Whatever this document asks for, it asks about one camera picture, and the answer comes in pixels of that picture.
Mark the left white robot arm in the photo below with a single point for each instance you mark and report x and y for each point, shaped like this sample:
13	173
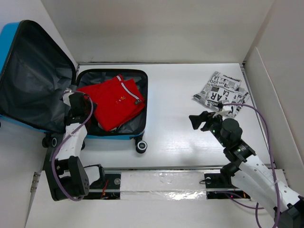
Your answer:
67	177

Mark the black white striped garment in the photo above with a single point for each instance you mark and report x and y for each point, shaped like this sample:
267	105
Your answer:
119	128

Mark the blue kids suitcase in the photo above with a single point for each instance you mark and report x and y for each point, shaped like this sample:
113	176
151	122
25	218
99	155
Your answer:
34	73

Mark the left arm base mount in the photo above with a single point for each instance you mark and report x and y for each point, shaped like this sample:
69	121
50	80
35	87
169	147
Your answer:
108	190

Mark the red polo shirt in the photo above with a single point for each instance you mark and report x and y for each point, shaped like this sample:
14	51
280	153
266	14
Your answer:
118	101

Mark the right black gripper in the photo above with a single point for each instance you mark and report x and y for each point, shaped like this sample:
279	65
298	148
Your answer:
196	119

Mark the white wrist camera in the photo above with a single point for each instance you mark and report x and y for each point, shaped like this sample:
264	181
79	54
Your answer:
225	109
66	96

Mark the newspaper print garment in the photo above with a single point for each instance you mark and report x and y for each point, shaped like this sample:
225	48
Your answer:
222	87

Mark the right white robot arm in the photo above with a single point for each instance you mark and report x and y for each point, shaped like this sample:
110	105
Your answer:
247	172

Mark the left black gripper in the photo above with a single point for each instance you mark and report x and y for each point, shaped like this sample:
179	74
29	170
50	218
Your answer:
89	103

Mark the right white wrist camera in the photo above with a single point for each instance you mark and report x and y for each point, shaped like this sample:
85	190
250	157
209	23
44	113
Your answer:
225	109

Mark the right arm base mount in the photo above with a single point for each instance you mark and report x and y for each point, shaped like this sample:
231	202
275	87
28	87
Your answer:
217	187

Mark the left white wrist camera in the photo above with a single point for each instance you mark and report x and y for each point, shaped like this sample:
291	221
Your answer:
66	96

